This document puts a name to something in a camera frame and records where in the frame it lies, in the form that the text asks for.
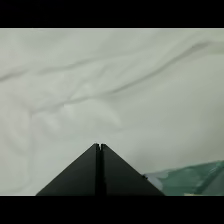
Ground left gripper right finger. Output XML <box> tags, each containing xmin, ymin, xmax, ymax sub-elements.
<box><xmin>100</xmin><ymin>143</ymin><xmax>166</xmax><ymax>197</ymax></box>

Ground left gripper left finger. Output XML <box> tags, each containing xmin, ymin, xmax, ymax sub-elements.
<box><xmin>35</xmin><ymin>142</ymin><xmax>100</xmax><ymax>197</ymax></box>

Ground white shirt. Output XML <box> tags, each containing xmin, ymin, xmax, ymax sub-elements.
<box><xmin>0</xmin><ymin>28</ymin><xmax>224</xmax><ymax>197</ymax></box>

